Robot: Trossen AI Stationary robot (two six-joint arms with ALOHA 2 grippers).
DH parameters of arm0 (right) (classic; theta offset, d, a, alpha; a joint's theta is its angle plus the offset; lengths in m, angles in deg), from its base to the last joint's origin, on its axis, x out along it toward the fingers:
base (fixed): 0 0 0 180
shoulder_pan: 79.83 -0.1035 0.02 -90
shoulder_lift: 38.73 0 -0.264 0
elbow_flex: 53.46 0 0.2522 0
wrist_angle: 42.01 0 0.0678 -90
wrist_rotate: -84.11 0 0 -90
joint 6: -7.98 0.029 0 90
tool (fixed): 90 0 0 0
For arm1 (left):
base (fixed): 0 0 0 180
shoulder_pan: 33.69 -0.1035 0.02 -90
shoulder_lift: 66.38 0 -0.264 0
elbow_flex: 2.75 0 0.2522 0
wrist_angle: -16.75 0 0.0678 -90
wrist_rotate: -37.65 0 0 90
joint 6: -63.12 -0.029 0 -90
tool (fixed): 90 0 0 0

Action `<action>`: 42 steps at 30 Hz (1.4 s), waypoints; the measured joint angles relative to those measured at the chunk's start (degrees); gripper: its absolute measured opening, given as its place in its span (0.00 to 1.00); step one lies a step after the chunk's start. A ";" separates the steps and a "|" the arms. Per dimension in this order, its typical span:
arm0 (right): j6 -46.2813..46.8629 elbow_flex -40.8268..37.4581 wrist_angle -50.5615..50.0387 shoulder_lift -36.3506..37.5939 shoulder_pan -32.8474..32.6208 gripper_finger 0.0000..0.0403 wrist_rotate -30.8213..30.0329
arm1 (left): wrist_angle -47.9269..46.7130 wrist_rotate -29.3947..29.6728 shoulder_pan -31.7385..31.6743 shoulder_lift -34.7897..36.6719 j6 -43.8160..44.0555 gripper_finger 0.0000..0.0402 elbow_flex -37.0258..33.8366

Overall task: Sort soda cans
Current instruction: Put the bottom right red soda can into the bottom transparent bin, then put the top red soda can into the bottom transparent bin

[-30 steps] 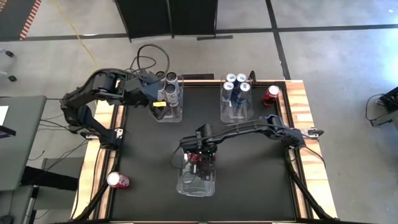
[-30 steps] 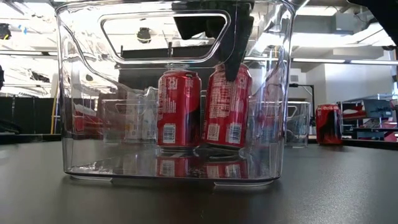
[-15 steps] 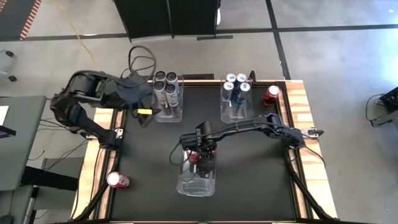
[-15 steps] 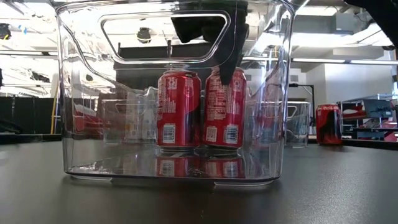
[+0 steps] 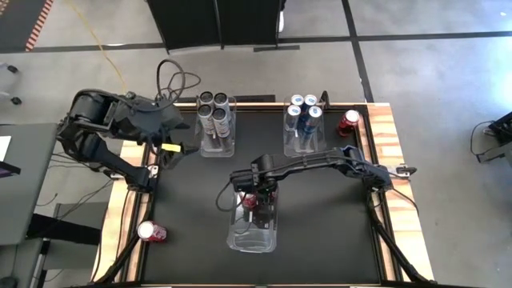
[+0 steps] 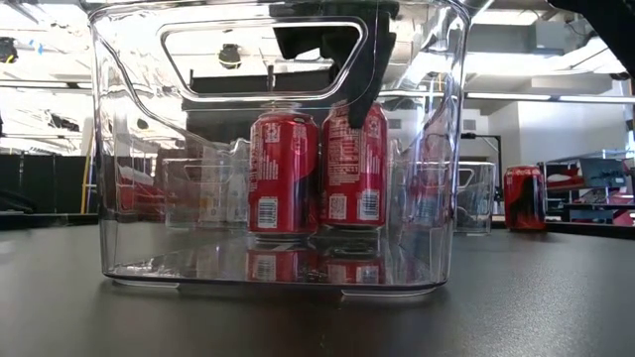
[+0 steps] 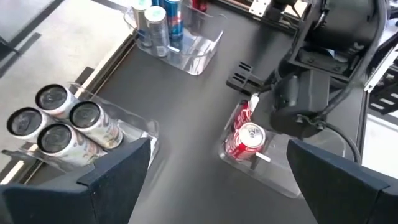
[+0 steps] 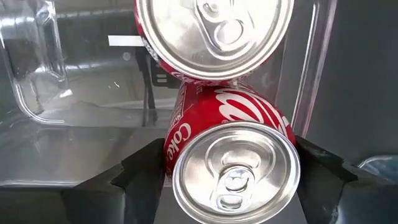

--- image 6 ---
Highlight black low room divider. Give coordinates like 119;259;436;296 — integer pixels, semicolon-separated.
0;154;100;215

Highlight black door-frame stand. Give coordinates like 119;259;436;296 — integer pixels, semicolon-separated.
459;131;503;209

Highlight black ceiling device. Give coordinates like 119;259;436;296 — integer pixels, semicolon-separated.
0;37;20;64

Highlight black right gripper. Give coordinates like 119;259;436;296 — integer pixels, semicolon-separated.
270;0;401;130

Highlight clear plastic storage bin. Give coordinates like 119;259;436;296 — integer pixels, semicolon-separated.
391;161;497;235
161;157;252;230
87;0;471;298

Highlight long ceiling light bar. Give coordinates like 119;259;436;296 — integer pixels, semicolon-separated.
0;81;635;104

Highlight grey rectangular air duct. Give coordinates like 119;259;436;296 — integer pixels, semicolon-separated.
468;19;570;56

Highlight black ceiling-mounted camera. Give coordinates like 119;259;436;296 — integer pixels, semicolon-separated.
217;42;243;70

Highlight metal shelf unit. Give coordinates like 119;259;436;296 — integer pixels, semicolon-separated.
538;151;635;227

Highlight red Coca-Cola can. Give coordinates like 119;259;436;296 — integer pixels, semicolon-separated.
503;166;547;232
319;101;389;229
247;111;320;235

